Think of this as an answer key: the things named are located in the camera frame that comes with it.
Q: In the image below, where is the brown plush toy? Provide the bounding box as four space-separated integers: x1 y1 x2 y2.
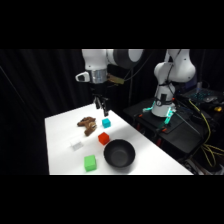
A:
76 115 99 137

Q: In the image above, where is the teal cube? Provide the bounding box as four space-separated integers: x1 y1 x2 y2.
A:
101 117 112 129

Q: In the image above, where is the black robot stand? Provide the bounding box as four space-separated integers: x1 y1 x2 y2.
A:
122 97 224 165

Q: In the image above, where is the yellow cable bundle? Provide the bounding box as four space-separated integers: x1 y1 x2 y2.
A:
199 143 224 168

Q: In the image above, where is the black curtain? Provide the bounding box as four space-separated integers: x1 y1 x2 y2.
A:
0 49 224 176

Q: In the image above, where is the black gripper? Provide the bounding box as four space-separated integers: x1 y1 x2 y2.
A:
90 82 110 117

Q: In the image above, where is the white cube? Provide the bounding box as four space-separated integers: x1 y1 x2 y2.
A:
69 139 84 152

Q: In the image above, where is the long yellow cable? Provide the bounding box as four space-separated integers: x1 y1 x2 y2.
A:
187 98 216 158

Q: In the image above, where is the black electronics box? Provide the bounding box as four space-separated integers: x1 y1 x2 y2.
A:
185 87 224 105

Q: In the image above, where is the black bowl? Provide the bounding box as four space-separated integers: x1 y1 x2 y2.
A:
103 138 137 168

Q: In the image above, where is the green cube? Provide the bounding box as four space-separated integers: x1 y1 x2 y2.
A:
83 154 98 173

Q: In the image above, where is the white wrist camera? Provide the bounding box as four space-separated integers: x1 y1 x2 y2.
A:
75 71 92 83

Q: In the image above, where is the red cube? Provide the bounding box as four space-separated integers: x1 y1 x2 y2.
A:
97 131 111 146

